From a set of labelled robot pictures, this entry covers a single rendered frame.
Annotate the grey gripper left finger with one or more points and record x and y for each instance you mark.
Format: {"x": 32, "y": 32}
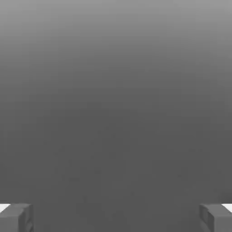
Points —
{"x": 14, "y": 217}

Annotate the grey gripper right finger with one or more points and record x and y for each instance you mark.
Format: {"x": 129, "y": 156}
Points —
{"x": 217, "y": 217}

